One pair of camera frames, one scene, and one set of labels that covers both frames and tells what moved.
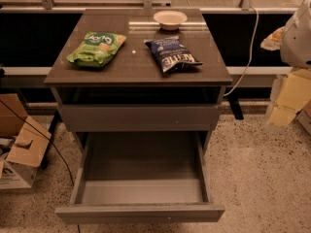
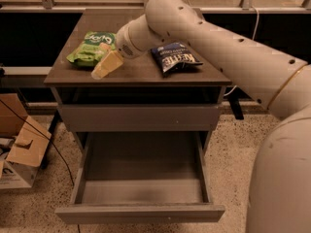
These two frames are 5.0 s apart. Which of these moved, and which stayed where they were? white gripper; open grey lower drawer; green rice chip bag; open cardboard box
Moved: white gripper
Stayed: green rice chip bag; open grey lower drawer; open cardboard box
